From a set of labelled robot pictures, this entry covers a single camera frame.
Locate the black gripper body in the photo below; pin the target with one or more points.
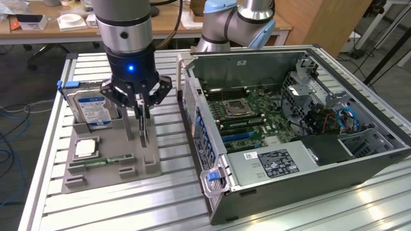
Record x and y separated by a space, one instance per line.
133 67

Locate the green graphics card black fan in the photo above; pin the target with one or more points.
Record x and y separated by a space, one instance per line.
145 132

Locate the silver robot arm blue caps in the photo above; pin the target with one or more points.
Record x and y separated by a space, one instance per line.
123 24

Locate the hard disk in blue caddy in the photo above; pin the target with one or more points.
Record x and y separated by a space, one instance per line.
87 108

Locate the small white box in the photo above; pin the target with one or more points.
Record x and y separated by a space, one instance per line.
91 21

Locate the CPU socket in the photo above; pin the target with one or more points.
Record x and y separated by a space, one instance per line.
236 108

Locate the silver CPU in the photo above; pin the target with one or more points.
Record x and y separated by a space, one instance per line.
85 149

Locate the white paper booklet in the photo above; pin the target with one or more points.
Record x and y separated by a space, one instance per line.
192 21

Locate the white box round insert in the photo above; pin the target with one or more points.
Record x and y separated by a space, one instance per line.
71 22

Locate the black office chair base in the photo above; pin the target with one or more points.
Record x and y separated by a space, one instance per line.
49 51

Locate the green RAM stick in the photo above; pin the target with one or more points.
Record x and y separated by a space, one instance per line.
241 122
97 162

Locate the wooden desk white legs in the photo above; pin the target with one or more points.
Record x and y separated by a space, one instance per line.
49 34

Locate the blue expansion slot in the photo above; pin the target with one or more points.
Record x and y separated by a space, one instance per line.
236 137

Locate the cardboard box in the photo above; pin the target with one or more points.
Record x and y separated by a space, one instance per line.
197 7

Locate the green motherboard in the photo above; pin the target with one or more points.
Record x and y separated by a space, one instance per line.
270 113

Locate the grey plastic parts rack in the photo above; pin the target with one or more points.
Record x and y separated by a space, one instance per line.
109 178

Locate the white box black lid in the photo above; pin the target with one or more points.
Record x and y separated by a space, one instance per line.
33 22

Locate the grey cup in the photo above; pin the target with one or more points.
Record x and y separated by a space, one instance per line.
51 3

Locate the blue case latch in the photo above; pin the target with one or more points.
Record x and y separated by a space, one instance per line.
213 176

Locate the silver chipset heatsink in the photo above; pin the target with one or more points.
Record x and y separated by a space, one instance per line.
273 140

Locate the grey power supply black label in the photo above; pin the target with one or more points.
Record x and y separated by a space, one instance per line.
250 166

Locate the perforated metal disk bay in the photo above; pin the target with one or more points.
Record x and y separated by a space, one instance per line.
298 101

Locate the black and grey PC case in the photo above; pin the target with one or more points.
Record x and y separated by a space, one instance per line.
289 183

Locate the wooden cabinet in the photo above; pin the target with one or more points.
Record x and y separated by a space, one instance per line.
321 24

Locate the black tripod stand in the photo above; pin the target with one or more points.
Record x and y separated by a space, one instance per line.
384 57

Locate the white desk frame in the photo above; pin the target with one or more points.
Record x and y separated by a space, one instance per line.
369 32

